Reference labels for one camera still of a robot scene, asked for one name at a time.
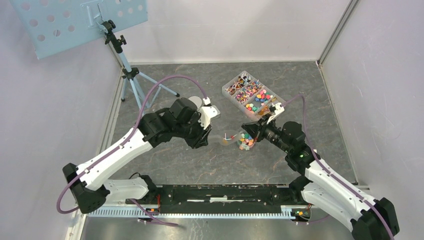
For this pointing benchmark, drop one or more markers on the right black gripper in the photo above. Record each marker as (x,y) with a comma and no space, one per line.
(258,128)

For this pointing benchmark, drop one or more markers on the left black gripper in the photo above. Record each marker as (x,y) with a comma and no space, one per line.
(201,140)

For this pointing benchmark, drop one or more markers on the small clear glass jar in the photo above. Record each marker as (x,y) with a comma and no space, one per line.
(245,141)

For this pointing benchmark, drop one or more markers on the clear plastic scoop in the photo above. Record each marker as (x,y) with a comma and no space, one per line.
(225,138)

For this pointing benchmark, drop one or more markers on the clear compartment candy box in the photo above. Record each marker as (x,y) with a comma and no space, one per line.
(250,95)

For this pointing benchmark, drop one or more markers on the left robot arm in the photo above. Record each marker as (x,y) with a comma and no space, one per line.
(90,182)

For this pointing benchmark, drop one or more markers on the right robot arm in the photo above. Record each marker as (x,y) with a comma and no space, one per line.
(366,217)

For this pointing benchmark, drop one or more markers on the silver round jar lid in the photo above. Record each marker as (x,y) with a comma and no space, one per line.
(197,101)

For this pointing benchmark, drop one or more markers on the light blue music stand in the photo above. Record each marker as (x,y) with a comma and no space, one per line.
(58,25)

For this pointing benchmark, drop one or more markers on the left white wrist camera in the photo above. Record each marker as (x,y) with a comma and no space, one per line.
(207,113)

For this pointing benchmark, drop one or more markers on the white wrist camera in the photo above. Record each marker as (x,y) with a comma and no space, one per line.
(275,110)
(207,113)

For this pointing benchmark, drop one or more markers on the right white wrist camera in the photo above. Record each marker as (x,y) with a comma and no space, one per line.
(275,110)

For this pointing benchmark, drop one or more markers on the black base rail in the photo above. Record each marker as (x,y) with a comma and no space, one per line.
(227,200)

